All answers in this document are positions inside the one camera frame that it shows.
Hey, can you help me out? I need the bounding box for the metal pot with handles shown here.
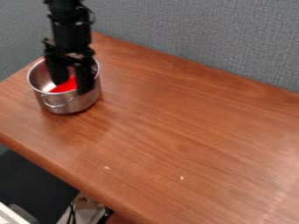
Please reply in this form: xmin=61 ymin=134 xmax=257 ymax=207
xmin=26 ymin=59 xmax=101 ymax=115

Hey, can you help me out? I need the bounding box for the metal table leg frame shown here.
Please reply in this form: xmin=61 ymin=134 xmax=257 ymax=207
xmin=55 ymin=192 xmax=105 ymax=224

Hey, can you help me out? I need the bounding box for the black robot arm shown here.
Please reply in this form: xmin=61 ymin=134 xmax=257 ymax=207
xmin=42 ymin=0 xmax=96 ymax=95

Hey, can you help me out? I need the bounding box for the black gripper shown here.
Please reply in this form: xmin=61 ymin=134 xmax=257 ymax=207
xmin=42 ymin=17 xmax=96 ymax=95

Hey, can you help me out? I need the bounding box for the white object bottom left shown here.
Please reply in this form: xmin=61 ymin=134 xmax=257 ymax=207
xmin=0 ymin=202 xmax=30 ymax=224

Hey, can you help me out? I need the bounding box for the red rectangular block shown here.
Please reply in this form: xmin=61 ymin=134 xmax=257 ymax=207
xmin=49 ymin=76 xmax=77 ymax=93

